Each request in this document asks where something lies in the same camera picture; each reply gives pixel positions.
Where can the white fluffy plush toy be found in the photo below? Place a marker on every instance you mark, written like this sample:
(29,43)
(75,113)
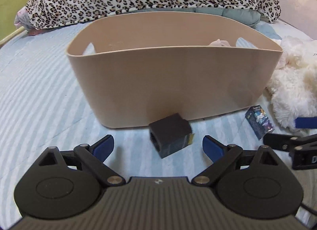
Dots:
(293,83)

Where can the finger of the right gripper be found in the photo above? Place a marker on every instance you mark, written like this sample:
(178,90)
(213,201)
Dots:
(306,123)
(286,143)

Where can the blue tissue pack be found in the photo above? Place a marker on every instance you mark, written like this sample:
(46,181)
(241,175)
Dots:
(259,121)

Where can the striped blue bed sheet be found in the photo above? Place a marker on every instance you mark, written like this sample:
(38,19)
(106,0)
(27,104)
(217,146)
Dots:
(42,105)

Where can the beige oval storage bin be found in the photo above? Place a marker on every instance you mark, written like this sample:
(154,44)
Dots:
(137,68)

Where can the small black box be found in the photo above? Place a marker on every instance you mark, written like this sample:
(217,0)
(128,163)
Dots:
(170,135)

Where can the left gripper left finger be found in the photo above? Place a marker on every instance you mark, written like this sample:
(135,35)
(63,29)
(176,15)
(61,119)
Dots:
(92,160)

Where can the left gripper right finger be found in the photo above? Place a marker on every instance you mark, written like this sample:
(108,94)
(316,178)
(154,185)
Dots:
(224,158)

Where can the teal quilted pillow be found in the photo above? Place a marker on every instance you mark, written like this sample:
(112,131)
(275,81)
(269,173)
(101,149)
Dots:
(247,17)

